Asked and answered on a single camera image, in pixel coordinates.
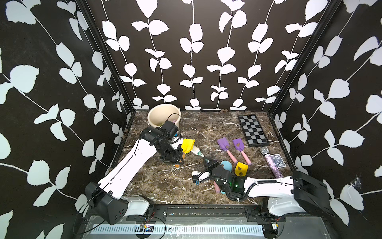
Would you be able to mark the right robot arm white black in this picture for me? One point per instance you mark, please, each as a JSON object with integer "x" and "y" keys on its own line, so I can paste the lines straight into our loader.
{"x": 286, "y": 195}

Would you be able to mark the green white scrub brush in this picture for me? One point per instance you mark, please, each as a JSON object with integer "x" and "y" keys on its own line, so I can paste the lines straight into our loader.
{"x": 198, "y": 152}

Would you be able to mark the purple square trowel front row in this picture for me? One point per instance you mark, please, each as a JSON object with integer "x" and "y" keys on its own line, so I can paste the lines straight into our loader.
{"x": 217, "y": 188}

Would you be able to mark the black front rail base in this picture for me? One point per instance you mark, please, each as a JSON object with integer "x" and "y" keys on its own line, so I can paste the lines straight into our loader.
{"x": 252, "y": 213}

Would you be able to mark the cream plastic bucket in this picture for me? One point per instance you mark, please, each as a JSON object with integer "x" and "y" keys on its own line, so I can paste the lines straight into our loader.
{"x": 160, "y": 113}

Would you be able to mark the light blue trowel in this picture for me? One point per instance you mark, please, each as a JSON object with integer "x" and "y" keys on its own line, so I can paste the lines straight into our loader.
{"x": 226, "y": 165}

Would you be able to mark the purple square trowel pink handle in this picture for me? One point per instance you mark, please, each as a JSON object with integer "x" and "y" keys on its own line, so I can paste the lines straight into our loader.
{"x": 224, "y": 145}

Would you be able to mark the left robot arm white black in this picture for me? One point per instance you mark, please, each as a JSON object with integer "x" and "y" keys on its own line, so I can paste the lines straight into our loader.
{"x": 105, "y": 197}

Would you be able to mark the purple trowel pink handle right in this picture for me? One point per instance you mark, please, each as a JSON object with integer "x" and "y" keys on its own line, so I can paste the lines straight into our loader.
{"x": 239, "y": 145}

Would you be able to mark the playing card deck box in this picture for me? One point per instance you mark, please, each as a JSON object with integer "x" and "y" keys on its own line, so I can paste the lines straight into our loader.
{"x": 278, "y": 161}

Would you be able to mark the yellow square trowel wooden handle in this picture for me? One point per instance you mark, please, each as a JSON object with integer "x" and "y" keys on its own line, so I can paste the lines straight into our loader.
{"x": 186, "y": 145}

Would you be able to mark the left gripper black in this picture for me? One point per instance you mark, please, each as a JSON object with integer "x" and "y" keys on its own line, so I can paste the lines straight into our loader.
{"x": 176, "y": 159}

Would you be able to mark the black white checkerboard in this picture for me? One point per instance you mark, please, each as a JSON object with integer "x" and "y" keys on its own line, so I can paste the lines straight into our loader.
{"x": 253, "y": 131}

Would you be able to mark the white perforated cable tray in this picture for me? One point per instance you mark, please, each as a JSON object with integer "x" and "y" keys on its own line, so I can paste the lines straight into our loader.
{"x": 151, "y": 229}

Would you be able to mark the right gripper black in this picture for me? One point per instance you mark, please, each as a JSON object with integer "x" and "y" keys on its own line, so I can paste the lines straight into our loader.
{"x": 213, "y": 164}

